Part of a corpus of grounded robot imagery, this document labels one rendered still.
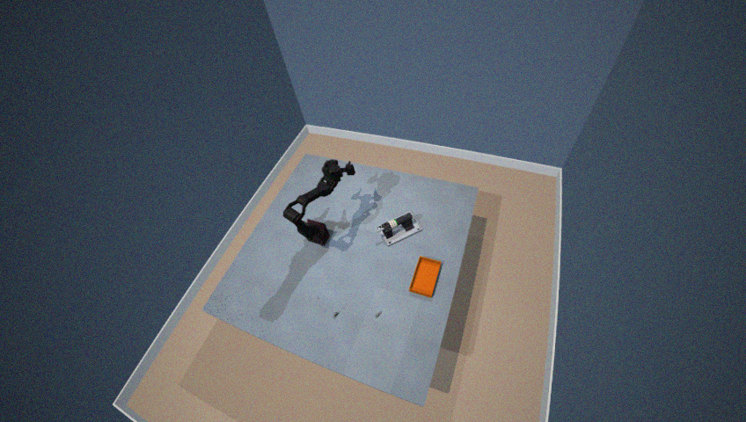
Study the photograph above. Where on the orange shallow tray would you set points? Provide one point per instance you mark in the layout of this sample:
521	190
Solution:
425	276

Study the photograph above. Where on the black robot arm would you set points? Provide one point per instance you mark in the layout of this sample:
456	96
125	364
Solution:
323	189

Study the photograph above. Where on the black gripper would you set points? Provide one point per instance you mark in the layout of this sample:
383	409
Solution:
349	169

